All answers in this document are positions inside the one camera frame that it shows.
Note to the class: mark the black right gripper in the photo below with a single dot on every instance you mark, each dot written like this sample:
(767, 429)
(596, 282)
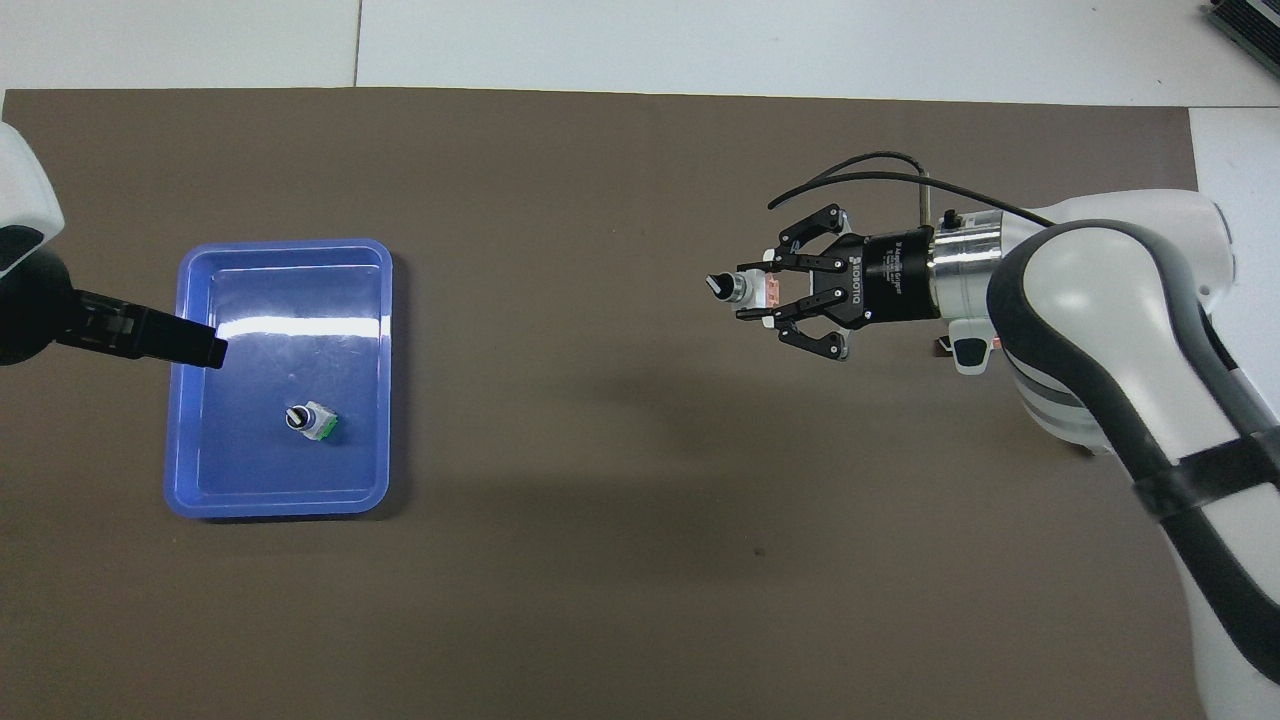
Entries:
(895, 278)

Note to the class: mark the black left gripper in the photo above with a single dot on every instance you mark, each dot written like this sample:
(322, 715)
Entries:
(30, 310)

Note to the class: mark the orange-based rotary switch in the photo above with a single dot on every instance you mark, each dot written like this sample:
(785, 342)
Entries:
(943, 346)
(740, 288)

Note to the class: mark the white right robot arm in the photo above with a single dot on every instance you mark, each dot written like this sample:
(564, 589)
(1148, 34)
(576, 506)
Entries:
(1100, 300)

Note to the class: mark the blue plastic tray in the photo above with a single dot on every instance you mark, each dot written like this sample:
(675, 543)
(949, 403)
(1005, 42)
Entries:
(260, 460)

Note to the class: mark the brown paper table mat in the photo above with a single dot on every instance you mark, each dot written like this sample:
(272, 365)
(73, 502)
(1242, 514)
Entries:
(600, 500)

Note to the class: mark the grey finned metal device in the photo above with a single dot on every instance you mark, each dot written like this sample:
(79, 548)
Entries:
(1250, 20)

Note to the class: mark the green-based rotary switch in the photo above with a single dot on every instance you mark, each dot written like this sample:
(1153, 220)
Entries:
(312, 421)

